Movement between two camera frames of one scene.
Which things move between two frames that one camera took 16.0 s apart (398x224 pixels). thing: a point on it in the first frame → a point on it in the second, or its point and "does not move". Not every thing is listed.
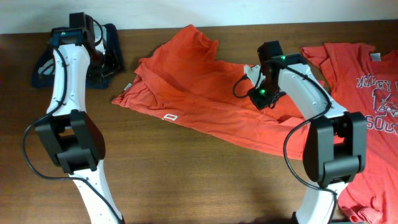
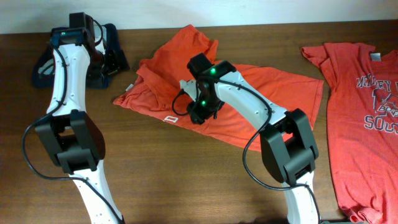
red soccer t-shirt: x=367 y=82 does not move
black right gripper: x=260 y=102 → x=199 y=113
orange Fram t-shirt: x=185 y=83 does not move
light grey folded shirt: x=47 y=64 does not move
